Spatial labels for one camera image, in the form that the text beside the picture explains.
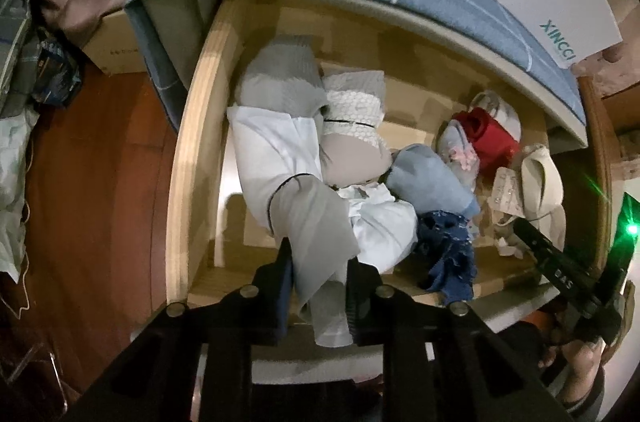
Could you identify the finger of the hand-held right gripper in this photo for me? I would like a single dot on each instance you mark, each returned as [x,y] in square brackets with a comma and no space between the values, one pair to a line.
[542,249]

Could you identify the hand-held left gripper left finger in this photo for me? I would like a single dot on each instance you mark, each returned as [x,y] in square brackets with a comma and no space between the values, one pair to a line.
[279,302]

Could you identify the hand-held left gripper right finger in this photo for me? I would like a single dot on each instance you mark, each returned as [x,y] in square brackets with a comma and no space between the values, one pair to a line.
[357,307]

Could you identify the cream bra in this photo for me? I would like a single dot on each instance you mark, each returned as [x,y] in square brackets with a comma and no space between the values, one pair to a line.
[542,182]

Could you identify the red underwear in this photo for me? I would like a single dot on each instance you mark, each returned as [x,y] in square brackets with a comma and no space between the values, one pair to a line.
[487,137]

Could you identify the wooden drawer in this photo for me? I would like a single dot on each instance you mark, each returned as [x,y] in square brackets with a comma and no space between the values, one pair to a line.
[200,152]

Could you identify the white honeycomb beige underwear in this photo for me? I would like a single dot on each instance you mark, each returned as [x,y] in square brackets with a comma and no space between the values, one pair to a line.
[350,117]

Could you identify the dark blue patterned underwear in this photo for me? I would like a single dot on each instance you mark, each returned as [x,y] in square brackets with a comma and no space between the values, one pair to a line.
[445,252]

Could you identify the grey ribbed underwear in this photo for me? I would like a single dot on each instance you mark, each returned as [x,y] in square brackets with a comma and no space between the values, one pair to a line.
[280,72]

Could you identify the person's right hand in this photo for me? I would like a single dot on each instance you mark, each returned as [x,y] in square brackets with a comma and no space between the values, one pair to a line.
[580,359]

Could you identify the white plastic bag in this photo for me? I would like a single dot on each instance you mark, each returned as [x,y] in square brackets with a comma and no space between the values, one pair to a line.
[10,182]

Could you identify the brown cardboard box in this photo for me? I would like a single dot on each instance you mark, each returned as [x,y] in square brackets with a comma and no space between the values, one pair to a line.
[117,42]

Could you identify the dark blue packet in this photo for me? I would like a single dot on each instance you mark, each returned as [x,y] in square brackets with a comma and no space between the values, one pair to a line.
[55,67]

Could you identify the grey plaid cloth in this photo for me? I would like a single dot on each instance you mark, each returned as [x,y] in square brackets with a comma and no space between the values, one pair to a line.
[15,32]

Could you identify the wooden bed frame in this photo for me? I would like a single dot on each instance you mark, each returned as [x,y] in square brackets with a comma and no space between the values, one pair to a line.
[597,137]

